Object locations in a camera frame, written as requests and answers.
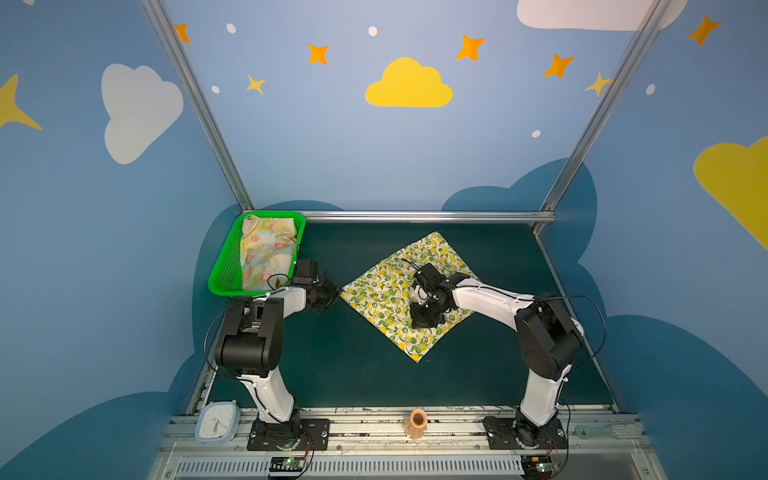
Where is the aluminium frame post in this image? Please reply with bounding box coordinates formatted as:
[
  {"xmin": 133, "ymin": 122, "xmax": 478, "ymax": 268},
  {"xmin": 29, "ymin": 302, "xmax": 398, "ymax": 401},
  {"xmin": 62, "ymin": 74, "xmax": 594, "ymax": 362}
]
[
  {"xmin": 141, "ymin": 0, "xmax": 254, "ymax": 211},
  {"xmin": 540, "ymin": 0, "xmax": 672, "ymax": 214}
]

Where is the pink floral skirt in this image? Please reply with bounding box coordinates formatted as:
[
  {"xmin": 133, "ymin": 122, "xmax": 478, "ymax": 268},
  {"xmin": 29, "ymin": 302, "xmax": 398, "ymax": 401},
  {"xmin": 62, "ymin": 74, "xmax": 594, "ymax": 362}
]
[{"xmin": 240, "ymin": 216, "xmax": 297, "ymax": 292}]

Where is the left side frame rail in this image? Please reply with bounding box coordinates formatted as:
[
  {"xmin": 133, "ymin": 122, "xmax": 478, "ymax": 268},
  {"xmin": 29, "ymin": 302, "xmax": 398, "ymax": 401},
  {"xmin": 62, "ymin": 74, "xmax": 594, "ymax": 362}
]
[{"xmin": 184, "ymin": 301, "xmax": 235, "ymax": 416}]

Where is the orange ribbed cup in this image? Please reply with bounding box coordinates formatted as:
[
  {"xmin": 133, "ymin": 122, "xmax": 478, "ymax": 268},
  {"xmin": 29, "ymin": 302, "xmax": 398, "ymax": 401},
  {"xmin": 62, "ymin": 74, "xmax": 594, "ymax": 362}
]
[{"xmin": 405, "ymin": 409, "xmax": 428, "ymax": 440}]

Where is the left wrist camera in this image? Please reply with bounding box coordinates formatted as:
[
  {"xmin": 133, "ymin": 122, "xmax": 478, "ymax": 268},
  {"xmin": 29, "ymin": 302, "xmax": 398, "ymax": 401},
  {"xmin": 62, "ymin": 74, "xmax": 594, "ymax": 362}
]
[{"xmin": 292, "ymin": 259, "xmax": 319, "ymax": 288}]

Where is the front aluminium rail bed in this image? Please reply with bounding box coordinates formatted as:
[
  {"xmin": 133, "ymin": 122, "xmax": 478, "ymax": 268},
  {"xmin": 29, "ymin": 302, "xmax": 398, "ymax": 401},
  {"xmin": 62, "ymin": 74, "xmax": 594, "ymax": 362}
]
[{"xmin": 148, "ymin": 405, "xmax": 666, "ymax": 479}]

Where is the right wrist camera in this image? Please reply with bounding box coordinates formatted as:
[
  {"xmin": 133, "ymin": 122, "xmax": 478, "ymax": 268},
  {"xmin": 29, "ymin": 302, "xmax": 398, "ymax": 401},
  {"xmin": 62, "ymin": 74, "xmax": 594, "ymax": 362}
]
[{"xmin": 413, "ymin": 263, "xmax": 445, "ymax": 296}]

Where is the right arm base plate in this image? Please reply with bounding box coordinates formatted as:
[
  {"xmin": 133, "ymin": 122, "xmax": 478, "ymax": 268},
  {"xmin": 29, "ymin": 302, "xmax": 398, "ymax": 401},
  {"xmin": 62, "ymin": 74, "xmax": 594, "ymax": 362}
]
[{"xmin": 482, "ymin": 416, "xmax": 568, "ymax": 450}]

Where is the right controller board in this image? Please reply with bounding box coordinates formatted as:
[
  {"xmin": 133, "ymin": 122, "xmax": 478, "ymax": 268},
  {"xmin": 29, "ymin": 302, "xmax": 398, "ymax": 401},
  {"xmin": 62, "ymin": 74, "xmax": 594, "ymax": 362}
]
[{"xmin": 520, "ymin": 456, "xmax": 558, "ymax": 480}]

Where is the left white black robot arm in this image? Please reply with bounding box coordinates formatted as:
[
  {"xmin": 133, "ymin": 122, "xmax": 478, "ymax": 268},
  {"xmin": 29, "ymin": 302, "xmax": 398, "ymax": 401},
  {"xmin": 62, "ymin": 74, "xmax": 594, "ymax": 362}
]
[{"xmin": 213, "ymin": 279, "xmax": 340, "ymax": 443}]

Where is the right side frame rail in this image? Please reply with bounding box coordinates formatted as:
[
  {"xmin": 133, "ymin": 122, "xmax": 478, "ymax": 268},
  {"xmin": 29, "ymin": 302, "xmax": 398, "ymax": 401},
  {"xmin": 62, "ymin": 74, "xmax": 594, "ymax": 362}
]
[{"xmin": 533, "ymin": 220, "xmax": 618, "ymax": 411}]

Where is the white square clock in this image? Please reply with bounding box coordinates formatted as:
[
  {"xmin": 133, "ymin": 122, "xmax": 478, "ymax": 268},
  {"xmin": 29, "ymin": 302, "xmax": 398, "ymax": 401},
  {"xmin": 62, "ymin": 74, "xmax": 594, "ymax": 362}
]
[{"xmin": 195, "ymin": 401, "xmax": 241, "ymax": 444}]

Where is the left controller board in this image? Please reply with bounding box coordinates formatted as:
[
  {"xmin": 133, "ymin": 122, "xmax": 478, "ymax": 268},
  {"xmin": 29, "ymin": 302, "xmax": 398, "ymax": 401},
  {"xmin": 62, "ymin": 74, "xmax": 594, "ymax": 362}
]
[{"xmin": 267, "ymin": 456, "xmax": 309, "ymax": 478}]

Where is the lemon print skirt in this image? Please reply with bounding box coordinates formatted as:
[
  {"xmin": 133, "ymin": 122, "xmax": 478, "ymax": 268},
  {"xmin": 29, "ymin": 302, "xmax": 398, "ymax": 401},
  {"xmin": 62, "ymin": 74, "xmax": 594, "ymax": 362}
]
[{"xmin": 341, "ymin": 232, "xmax": 477, "ymax": 363}]

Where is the left aluminium frame post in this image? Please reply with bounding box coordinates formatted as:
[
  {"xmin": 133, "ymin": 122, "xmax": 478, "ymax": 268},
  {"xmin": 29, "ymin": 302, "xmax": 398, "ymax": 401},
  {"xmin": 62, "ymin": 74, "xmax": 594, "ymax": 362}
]
[{"xmin": 141, "ymin": 0, "xmax": 254, "ymax": 211}]

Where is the green plastic basket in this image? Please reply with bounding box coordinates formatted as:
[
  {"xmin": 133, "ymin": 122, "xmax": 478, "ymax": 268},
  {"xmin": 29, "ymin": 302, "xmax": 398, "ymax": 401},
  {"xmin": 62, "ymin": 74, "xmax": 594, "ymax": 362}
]
[{"xmin": 208, "ymin": 211, "xmax": 306, "ymax": 297}]

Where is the rear aluminium frame rail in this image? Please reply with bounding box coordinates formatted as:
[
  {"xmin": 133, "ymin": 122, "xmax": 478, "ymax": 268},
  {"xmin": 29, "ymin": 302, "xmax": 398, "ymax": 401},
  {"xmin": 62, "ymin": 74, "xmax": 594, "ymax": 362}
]
[{"xmin": 301, "ymin": 210, "xmax": 556, "ymax": 224}]

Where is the controller board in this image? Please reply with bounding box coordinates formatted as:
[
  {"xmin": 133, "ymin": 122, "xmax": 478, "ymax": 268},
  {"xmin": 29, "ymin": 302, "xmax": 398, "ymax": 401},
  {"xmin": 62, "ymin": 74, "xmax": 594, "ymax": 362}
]
[
  {"xmin": 267, "ymin": 456, "xmax": 309, "ymax": 478},
  {"xmin": 520, "ymin": 456, "xmax": 558, "ymax": 480}
]

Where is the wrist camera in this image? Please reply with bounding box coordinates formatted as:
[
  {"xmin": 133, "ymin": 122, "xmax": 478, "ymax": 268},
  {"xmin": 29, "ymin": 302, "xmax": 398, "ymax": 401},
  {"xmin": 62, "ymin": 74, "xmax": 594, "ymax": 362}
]
[
  {"xmin": 413, "ymin": 263, "xmax": 445, "ymax": 296},
  {"xmin": 292, "ymin": 259, "xmax": 319, "ymax": 288}
]

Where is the right aluminium frame post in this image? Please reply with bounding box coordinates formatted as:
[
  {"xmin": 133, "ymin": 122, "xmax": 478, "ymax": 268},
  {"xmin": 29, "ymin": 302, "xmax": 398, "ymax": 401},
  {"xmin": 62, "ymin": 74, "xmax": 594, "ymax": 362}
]
[{"xmin": 540, "ymin": 0, "xmax": 672, "ymax": 214}]

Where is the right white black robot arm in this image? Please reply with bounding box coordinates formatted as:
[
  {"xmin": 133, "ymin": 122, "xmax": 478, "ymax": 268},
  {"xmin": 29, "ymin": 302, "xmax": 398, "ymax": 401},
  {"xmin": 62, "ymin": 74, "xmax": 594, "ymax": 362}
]
[{"xmin": 409, "ymin": 264, "xmax": 585, "ymax": 431}]

